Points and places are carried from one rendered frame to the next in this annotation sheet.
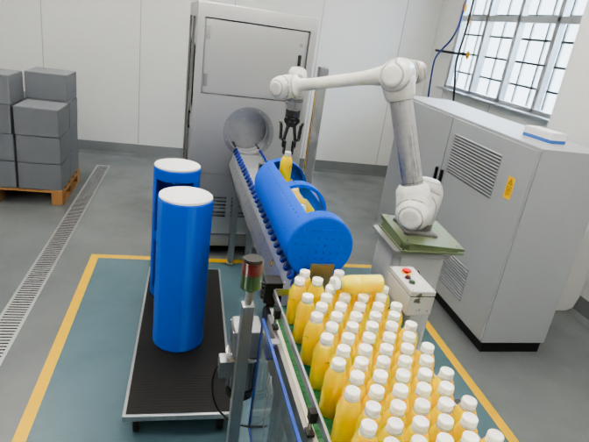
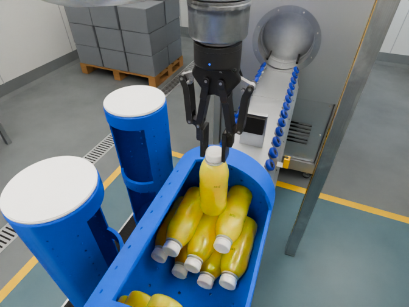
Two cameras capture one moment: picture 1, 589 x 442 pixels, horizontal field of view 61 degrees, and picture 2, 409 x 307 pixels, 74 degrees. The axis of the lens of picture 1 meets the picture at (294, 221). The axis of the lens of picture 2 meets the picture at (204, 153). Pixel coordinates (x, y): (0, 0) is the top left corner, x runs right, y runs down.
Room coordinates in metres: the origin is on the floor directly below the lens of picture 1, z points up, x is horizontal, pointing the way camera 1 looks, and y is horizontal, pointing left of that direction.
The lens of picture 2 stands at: (2.25, -0.15, 1.66)
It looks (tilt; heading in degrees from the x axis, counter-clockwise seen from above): 41 degrees down; 36
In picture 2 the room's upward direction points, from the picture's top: straight up
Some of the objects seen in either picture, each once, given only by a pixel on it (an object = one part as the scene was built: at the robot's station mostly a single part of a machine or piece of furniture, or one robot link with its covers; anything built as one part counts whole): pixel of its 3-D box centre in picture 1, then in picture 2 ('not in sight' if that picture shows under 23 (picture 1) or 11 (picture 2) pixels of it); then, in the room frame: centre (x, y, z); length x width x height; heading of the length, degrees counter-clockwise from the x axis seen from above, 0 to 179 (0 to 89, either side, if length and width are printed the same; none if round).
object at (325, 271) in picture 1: (319, 276); not in sight; (1.82, -0.13, 0.99); 0.10 x 0.02 x 0.12; 106
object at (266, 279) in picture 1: (273, 290); not in sight; (1.72, 0.05, 0.95); 0.10 x 0.07 x 0.10; 106
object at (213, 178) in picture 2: (285, 169); (213, 183); (2.61, 0.09, 1.20); 0.07 x 0.07 x 0.16
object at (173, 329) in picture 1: (181, 271); (90, 258); (2.43, 0.58, 0.59); 0.28 x 0.28 x 0.88
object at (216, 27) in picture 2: (294, 103); (218, 19); (2.61, 0.09, 1.55); 0.09 x 0.09 x 0.06
